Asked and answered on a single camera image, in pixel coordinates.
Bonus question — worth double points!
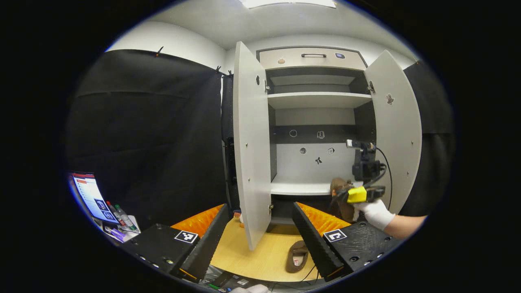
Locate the computer monitor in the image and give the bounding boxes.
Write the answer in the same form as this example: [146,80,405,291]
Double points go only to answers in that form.
[70,172,118,223]

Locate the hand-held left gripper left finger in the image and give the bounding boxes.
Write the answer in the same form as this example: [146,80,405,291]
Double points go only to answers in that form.
[122,203,230,283]

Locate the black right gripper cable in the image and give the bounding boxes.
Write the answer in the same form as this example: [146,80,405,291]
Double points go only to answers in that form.
[364,146,393,210]

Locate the large ceiling light panel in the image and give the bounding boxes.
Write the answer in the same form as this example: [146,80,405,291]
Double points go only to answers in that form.
[240,0,337,9]

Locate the grey cabinet door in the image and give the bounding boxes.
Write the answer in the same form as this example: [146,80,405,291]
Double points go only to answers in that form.
[363,50,422,214]
[233,41,272,251]

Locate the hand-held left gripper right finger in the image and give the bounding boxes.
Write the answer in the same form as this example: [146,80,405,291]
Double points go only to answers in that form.
[292,201,403,282]

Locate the grey cabinet drawer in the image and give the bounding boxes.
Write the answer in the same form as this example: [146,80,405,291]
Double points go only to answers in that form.
[258,47,367,70]

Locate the red cap marker pen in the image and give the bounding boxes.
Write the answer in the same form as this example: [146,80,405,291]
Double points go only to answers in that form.
[106,201,127,227]

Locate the brown fuzzy shoe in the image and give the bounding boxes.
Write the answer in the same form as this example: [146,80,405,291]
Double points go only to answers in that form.
[330,177,359,223]
[285,240,310,273]

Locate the grey shoe cabinet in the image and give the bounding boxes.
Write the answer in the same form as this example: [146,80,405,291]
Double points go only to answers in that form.
[256,46,377,226]

